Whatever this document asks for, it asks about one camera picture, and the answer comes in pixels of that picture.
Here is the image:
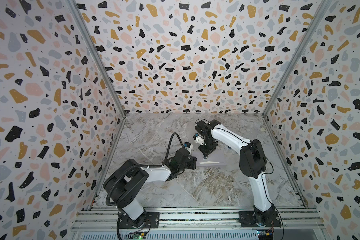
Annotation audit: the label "beige decorated letter paper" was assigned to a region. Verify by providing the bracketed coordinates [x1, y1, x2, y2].
[199, 161, 221, 166]

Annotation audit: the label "pale lilac envelope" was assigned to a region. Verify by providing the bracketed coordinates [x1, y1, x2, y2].
[192, 150, 227, 168]

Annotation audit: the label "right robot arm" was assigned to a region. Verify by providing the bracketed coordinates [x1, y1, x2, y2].
[194, 120, 276, 216]

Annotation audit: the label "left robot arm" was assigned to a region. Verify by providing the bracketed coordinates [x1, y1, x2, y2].
[103, 147, 197, 227]

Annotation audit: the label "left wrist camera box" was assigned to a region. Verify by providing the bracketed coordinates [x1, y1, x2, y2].
[184, 142, 193, 154]

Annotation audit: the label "black corrugated cable conduit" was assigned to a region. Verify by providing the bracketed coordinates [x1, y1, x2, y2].
[104, 131, 185, 240]

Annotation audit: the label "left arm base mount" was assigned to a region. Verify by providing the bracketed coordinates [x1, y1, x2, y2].
[119, 212, 160, 229]

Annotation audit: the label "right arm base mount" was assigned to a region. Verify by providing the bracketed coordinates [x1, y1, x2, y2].
[239, 209, 282, 228]

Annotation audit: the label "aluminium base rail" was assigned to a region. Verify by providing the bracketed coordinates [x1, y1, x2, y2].
[69, 207, 330, 240]

